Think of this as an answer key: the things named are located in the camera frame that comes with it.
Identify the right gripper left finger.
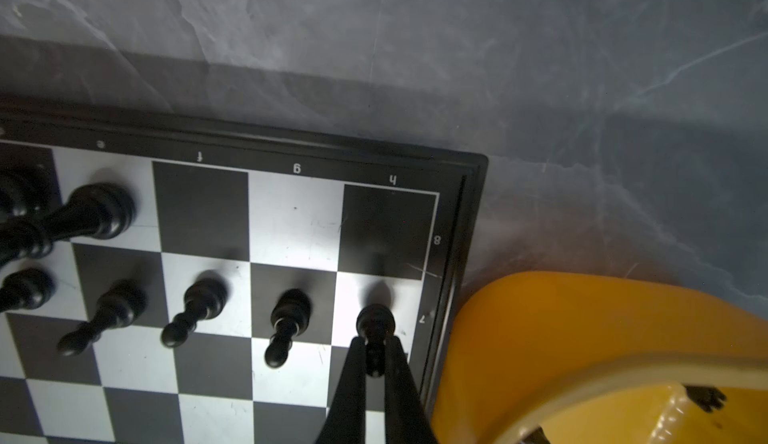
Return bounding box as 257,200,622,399
315,337,366,444

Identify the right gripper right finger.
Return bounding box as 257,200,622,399
384,336,437,444

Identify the black chess pawn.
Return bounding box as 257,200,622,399
356,304,396,378

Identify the yellow plastic tray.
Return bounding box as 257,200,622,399
431,272,767,443

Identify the black white chessboard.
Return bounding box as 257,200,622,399
1,97,488,443

